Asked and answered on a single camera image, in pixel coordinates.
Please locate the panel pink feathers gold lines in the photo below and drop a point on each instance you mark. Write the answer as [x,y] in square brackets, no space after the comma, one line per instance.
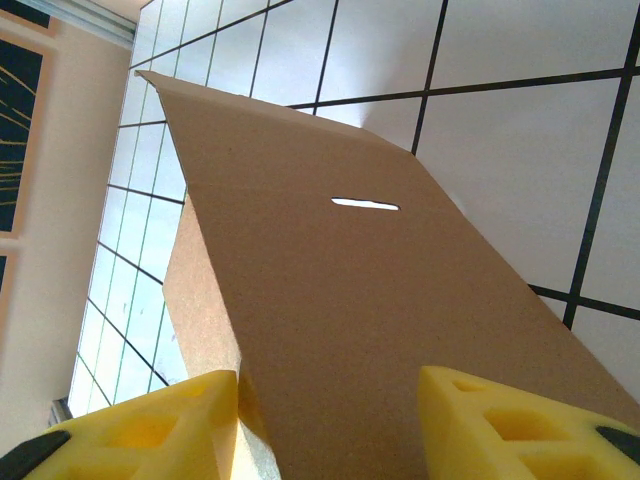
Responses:
[17,125]

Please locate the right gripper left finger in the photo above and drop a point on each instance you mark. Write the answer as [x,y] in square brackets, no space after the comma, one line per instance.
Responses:
[150,435]

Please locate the narrow aluminium extrusion rail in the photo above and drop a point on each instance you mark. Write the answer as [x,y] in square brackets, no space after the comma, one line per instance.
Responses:
[90,22]

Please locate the aluminium corner post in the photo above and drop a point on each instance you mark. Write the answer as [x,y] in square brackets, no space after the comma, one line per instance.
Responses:
[60,410]

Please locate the brown cardboard box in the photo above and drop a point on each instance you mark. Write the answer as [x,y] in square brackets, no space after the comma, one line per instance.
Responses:
[325,275]

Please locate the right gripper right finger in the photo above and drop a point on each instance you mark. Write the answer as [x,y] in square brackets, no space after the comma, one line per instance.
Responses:
[500,430]

